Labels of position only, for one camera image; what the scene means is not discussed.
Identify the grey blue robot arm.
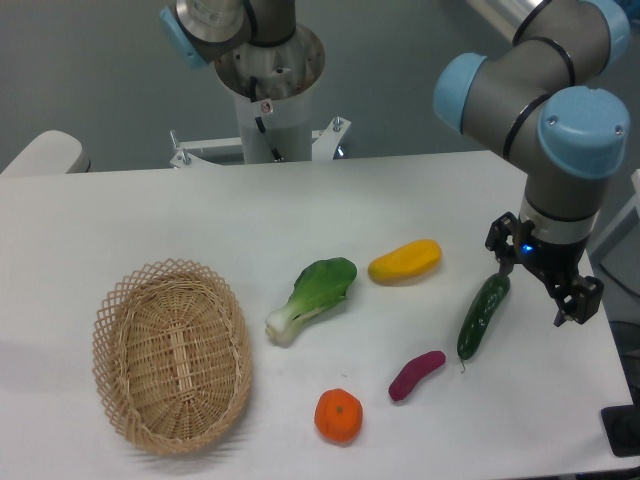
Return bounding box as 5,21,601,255
160,1,630,324

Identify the green cucumber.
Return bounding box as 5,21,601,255
456,273,511,373

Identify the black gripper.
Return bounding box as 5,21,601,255
485,212,604,327

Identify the white chair backrest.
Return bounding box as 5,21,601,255
1,130,91,178

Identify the orange tangerine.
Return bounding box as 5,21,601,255
314,389,364,443

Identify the woven wicker basket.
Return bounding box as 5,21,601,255
92,259,252,455

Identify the green bok choy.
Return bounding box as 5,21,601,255
265,257,357,347

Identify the yellow mango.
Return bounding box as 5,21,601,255
367,239,442,285

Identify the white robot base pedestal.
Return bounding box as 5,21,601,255
170,24,351,168

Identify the purple sweet potato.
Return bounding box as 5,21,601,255
388,350,446,402

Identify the black device at edge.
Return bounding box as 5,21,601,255
601,405,639,458

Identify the black base cable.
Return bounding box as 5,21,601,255
248,75,285,164

